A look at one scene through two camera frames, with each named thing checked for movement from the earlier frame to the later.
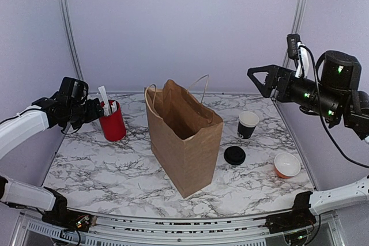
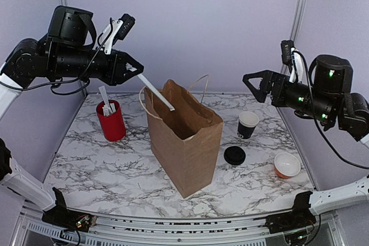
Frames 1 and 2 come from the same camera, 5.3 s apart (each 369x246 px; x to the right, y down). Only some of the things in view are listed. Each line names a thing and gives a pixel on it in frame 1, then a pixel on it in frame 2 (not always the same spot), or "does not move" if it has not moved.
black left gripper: x=94 y=112 → x=116 y=73
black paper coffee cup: x=247 y=122 does not move
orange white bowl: x=286 y=165 does not move
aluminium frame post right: x=300 y=10 does not move
